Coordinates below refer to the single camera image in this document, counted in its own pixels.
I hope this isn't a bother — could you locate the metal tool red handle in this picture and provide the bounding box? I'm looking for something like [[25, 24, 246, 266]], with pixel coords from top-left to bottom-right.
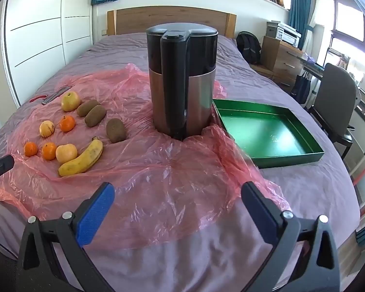
[[29, 87, 71, 106]]

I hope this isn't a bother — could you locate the glass top desk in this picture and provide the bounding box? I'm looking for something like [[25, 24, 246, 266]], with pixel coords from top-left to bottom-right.
[[302, 53, 365, 128]]

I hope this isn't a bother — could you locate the yellow banana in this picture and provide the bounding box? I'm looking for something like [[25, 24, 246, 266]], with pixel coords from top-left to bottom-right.
[[58, 137, 104, 177]]

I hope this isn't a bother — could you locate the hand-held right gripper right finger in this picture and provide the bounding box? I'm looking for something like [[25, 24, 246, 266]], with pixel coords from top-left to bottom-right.
[[241, 181, 341, 292]]

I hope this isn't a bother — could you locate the pink plastic sheet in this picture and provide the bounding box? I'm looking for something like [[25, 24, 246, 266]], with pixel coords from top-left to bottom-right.
[[0, 63, 291, 247]]

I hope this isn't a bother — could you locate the green tray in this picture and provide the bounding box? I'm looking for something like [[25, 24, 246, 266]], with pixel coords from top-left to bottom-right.
[[212, 99, 325, 169]]

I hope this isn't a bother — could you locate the wooden headboard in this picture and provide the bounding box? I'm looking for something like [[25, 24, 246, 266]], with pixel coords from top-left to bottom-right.
[[107, 6, 237, 39]]

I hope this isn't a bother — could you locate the orange metal frame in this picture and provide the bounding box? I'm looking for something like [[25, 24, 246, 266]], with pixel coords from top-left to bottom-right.
[[351, 155, 365, 216]]

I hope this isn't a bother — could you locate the brown kiwi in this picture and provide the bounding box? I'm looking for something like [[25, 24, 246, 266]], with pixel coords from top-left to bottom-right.
[[77, 99, 100, 117], [106, 118, 127, 144], [84, 105, 107, 128]]

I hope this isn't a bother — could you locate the wooden drawer cabinet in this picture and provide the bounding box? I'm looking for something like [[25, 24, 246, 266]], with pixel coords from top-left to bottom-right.
[[250, 36, 306, 93]]

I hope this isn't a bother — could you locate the navy tote bag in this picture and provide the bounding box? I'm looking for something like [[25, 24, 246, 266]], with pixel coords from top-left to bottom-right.
[[290, 70, 311, 104]]

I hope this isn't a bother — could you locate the white printer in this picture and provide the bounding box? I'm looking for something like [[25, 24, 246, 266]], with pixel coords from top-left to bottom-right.
[[266, 21, 301, 48]]

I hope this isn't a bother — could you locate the striped pepino melon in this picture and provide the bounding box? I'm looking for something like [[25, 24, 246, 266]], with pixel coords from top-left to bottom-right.
[[39, 121, 55, 137]]

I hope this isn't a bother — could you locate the white wardrobe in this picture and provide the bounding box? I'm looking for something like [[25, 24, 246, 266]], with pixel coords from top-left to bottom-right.
[[0, 0, 93, 107]]

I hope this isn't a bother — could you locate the black steel electric kettle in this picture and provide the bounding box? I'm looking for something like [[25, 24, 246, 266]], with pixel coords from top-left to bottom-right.
[[146, 24, 219, 141]]

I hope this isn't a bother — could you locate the large pinkish yellow apple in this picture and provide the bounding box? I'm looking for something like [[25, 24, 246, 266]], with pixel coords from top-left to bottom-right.
[[55, 144, 78, 164]]

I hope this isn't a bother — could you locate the grey office chair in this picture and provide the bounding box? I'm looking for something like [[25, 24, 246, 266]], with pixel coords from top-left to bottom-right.
[[309, 63, 362, 160]]

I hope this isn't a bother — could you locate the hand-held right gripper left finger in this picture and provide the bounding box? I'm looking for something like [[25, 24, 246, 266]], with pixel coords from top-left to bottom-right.
[[17, 182, 115, 292]]

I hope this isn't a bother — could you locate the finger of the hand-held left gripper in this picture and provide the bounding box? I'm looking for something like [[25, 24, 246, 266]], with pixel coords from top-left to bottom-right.
[[0, 155, 15, 186]]

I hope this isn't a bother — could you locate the black backpack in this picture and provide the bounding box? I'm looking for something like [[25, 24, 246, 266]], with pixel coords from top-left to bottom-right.
[[236, 31, 262, 65]]

